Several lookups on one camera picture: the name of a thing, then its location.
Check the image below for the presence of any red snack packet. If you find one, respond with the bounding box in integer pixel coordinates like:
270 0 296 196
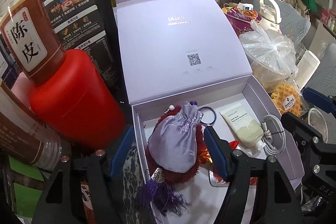
198 140 240 164

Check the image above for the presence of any pink with-love pouch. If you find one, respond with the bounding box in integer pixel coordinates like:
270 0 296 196
209 170 257 188

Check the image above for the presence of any hand cream tube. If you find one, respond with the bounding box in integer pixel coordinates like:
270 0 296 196
220 103 265 151

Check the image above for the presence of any white cable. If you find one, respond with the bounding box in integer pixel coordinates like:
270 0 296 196
260 114 287 156

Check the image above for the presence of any lavender sachet with purple tassel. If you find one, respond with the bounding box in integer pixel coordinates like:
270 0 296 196
135 102 203 216

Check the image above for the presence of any dark red fluffy scrunchie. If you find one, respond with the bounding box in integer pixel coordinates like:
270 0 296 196
145 102 204 184

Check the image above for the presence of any metal bowl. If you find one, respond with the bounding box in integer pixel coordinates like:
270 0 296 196
307 107 329 143

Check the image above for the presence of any bag of waffle cookies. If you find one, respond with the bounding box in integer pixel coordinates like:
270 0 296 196
270 82 302 117

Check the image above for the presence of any white paper roll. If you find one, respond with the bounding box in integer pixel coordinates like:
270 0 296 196
294 50 321 90

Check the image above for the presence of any orange label jar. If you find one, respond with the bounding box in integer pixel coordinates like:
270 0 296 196
81 181 97 224

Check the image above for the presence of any clear plastic bag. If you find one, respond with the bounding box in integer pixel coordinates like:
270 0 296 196
239 20 298 93

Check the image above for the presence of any red cylinder container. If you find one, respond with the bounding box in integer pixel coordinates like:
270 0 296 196
29 50 126 149

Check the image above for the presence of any far grey chair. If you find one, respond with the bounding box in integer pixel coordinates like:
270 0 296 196
253 0 312 46

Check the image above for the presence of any lavender open gift box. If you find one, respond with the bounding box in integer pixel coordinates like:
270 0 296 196
116 0 304 223

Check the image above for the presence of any green label jar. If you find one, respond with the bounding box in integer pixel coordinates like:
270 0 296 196
2 154 46 223

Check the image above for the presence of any brown label jar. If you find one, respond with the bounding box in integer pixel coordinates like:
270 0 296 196
0 81 71 171

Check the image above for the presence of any white teapot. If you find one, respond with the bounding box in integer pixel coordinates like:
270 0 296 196
259 0 282 33

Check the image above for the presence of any jar with Chinese label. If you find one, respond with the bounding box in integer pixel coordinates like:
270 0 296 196
1 0 65 85

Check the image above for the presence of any black food pouch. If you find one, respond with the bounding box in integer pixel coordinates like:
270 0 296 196
43 0 125 101

